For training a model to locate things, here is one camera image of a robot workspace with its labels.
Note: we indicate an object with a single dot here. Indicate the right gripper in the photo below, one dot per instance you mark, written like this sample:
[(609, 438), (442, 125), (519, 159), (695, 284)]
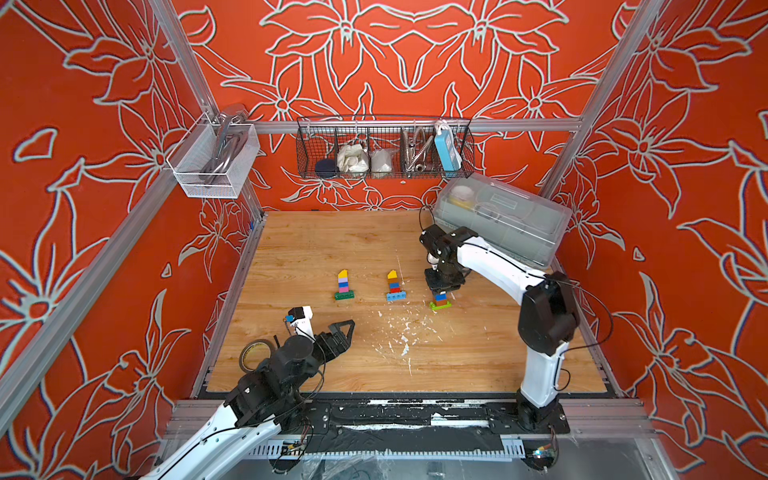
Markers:
[(442, 289)]

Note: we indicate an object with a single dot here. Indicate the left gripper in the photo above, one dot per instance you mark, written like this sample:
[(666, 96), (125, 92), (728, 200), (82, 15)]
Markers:
[(333, 333)]

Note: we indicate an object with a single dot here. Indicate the lime green lego brick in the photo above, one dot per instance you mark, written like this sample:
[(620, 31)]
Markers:
[(440, 305)]

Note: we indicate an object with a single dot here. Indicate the dark green lego plate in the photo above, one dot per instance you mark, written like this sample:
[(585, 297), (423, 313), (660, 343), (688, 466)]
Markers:
[(344, 295)]

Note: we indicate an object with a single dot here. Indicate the light blue long lego brick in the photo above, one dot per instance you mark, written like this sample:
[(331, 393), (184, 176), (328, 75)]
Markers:
[(396, 296)]

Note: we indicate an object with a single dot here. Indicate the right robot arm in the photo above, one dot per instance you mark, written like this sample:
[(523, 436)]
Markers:
[(548, 312)]

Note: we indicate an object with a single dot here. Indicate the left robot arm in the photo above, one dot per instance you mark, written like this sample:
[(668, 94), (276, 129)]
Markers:
[(264, 402)]

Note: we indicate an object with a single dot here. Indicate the tape roll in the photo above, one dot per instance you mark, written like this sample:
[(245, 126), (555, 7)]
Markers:
[(254, 353)]

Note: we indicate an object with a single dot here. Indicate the grey lidded storage box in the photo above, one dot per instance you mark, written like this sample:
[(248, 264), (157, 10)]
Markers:
[(524, 225)]

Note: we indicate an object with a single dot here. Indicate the light blue box in basket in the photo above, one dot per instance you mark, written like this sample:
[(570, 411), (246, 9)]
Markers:
[(444, 142)]

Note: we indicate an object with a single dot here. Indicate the white cloth in basket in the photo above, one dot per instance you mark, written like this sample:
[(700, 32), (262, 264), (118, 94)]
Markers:
[(352, 159)]

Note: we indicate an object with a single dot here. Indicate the clear plastic bin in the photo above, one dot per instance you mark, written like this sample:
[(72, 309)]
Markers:
[(215, 161)]

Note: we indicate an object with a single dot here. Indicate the black wire basket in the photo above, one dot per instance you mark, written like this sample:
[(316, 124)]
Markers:
[(398, 147)]

